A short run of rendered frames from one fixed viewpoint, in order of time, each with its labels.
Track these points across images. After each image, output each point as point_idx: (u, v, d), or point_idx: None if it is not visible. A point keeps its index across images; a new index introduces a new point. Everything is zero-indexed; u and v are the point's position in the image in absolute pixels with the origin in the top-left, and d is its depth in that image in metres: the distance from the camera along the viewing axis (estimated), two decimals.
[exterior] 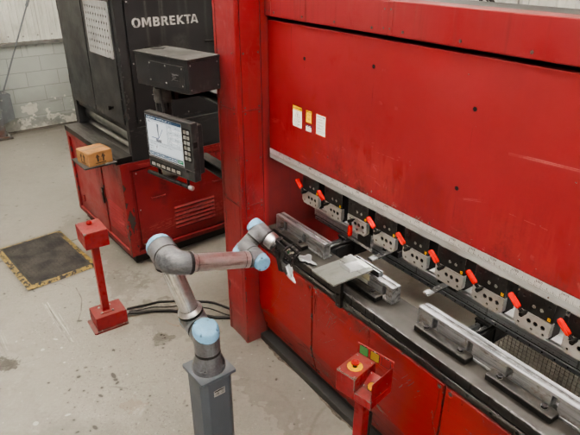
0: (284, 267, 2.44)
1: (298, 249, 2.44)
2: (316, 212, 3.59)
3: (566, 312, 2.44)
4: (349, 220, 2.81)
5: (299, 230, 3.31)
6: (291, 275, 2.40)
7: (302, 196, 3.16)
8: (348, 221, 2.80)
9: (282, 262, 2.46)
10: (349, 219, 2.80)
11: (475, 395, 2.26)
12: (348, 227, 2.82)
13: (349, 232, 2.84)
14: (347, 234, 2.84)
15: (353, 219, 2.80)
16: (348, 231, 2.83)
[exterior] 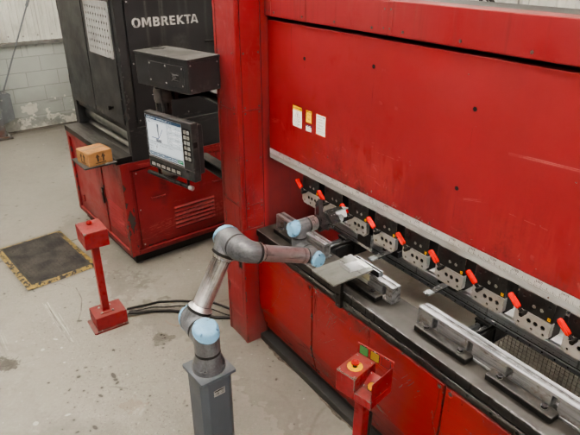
0: None
1: (337, 222, 2.73)
2: (316, 212, 3.59)
3: (566, 312, 2.44)
4: (349, 216, 2.79)
5: None
6: (341, 215, 2.82)
7: (302, 196, 3.16)
8: (347, 217, 2.79)
9: None
10: (350, 217, 2.79)
11: (475, 395, 2.26)
12: (345, 210, 2.81)
13: (343, 204, 2.82)
14: (341, 204, 2.82)
15: (351, 218, 2.81)
16: None
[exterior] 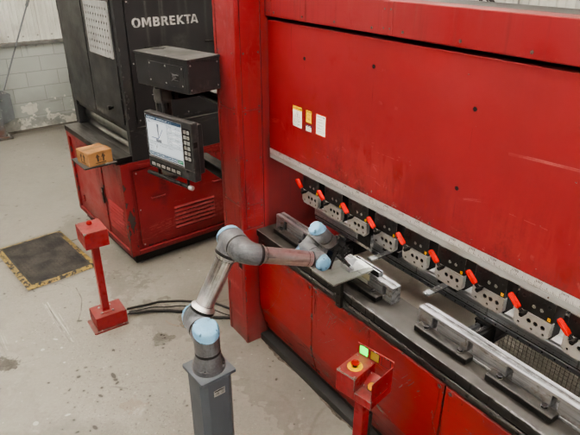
0: (347, 261, 2.76)
1: (345, 244, 2.80)
2: (316, 212, 3.59)
3: (566, 312, 2.44)
4: (349, 216, 2.79)
5: (299, 230, 3.31)
6: (353, 264, 2.80)
7: (302, 196, 3.16)
8: (347, 217, 2.79)
9: (343, 258, 2.75)
10: (350, 217, 2.79)
11: (475, 395, 2.26)
12: (346, 210, 2.80)
13: (343, 204, 2.81)
14: (342, 204, 2.81)
15: (351, 218, 2.81)
16: (343, 206, 2.81)
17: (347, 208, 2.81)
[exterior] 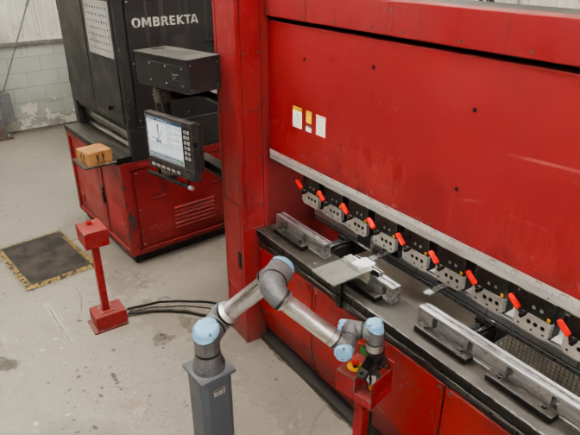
0: (379, 377, 2.40)
1: None
2: (316, 212, 3.59)
3: (566, 312, 2.44)
4: (349, 217, 2.80)
5: (299, 230, 3.31)
6: None
7: (302, 197, 3.16)
8: (347, 218, 2.79)
9: (379, 373, 2.38)
10: (350, 218, 2.79)
11: (475, 395, 2.26)
12: (345, 210, 2.80)
13: (343, 204, 2.82)
14: (342, 204, 2.81)
15: (351, 218, 2.81)
16: (343, 207, 2.81)
17: (347, 209, 2.81)
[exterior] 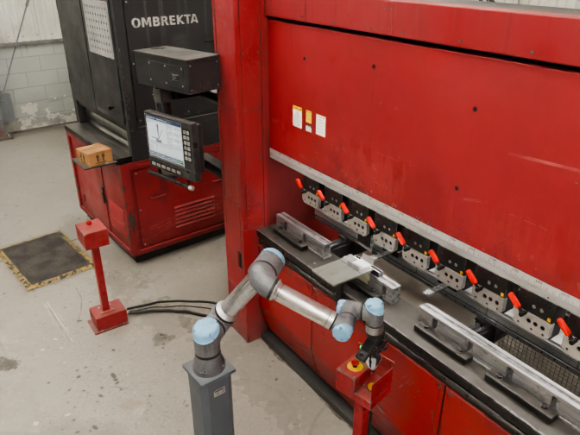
0: (379, 360, 2.35)
1: None
2: (316, 212, 3.59)
3: (566, 312, 2.44)
4: (349, 216, 2.79)
5: (299, 230, 3.31)
6: (377, 364, 2.39)
7: (302, 196, 3.16)
8: (347, 217, 2.79)
9: (379, 355, 2.33)
10: (350, 217, 2.79)
11: (475, 395, 2.26)
12: (346, 210, 2.80)
13: (343, 204, 2.81)
14: (342, 204, 2.81)
15: (351, 218, 2.81)
16: (343, 206, 2.81)
17: (347, 208, 2.81)
